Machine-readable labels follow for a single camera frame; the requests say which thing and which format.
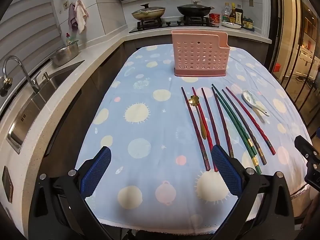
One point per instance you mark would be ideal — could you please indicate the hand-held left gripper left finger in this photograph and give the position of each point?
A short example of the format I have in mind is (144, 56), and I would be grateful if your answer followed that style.
(96, 171)

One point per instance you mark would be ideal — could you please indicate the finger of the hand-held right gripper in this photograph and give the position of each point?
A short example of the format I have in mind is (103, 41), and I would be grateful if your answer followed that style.
(303, 146)

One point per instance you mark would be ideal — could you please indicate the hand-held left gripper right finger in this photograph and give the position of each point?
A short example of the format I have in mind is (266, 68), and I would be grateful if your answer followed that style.
(226, 170)

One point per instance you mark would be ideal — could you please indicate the green chopstick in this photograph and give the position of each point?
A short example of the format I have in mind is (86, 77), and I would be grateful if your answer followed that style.
(258, 168)
(231, 111)

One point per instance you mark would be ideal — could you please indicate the bright red chopstick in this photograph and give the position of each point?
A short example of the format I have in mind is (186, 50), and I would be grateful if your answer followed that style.
(194, 91)
(272, 150)

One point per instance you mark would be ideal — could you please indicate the dark grey chopstick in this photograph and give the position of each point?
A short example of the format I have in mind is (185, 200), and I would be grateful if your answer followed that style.
(262, 158)

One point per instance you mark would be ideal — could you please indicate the dark red chopstick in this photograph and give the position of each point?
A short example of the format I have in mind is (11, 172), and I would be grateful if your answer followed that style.
(223, 125)
(193, 127)

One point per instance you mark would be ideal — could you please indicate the white ceramic spoon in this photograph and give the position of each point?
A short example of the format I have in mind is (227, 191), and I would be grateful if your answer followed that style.
(260, 117)
(248, 97)

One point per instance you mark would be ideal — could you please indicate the dark brown chopstick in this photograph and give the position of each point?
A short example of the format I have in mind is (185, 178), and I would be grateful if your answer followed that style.
(211, 117)

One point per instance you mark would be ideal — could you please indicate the gold flower-shaped spoon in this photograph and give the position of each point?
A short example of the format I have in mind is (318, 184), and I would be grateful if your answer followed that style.
(193, 100)

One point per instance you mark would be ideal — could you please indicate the pink perforated utensil holder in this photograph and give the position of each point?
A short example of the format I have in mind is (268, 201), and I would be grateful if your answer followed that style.
(200, 55)

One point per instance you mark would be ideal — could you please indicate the blue planet-print tablecloth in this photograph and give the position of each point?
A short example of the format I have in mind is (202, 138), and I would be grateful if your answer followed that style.
(140, 130)

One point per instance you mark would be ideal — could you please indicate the brown counter-front outlet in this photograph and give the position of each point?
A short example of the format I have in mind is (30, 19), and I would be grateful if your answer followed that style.
(8, 183)

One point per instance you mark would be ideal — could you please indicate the stainless steel sink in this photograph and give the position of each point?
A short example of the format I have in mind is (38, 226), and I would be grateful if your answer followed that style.
(37, 100)

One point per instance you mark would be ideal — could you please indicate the glass sliding door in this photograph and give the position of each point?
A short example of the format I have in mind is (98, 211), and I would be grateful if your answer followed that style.
(295, 42)

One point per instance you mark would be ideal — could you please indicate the stainless steel pot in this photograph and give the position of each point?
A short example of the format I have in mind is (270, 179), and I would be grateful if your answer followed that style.
(65, 55)

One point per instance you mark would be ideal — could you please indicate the chrome kitchen faucet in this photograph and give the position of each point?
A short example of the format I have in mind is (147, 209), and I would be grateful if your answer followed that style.
(17, 65)

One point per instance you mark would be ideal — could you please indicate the green dish soap bottle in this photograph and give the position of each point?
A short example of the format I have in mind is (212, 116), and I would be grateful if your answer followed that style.
(70, 38)

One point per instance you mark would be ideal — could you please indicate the white oval plate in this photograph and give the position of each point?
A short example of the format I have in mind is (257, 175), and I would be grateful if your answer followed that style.
(231, 25)

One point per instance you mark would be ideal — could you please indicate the dark soy sauce bottle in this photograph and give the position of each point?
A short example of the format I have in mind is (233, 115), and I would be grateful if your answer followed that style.
(239, 16)

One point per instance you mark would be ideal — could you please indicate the brown sauce bottle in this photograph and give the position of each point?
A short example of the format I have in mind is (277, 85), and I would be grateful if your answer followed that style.
(232, 13)

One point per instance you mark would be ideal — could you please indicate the red food container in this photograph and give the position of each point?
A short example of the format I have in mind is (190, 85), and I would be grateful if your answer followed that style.
(214, 17)

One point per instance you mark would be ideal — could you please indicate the clear oil bottle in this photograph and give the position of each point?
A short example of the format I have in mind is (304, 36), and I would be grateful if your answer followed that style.
(226, 12)

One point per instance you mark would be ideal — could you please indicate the black gas stove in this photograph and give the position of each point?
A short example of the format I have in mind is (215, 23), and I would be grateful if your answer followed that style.
(172, 25)

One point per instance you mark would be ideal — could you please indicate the purple hanging cloth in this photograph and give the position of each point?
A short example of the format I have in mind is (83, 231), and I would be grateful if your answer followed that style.
(72, 16)

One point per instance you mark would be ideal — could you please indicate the white pink hanging towel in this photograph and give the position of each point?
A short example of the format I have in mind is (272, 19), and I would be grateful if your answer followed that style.
(81, 15)

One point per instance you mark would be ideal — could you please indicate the black wok with lid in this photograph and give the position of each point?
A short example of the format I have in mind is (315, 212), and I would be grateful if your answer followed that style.
(195, 8)

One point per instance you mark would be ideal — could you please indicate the beige pan with glass lid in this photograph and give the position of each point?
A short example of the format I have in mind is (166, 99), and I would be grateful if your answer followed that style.
(148, 12)

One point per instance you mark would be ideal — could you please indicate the white window blind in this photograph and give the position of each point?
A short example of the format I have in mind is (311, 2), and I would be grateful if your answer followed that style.
(27, 17)

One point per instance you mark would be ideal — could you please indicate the white wall outlet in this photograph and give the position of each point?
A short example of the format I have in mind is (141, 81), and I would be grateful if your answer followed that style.
(251, 3)

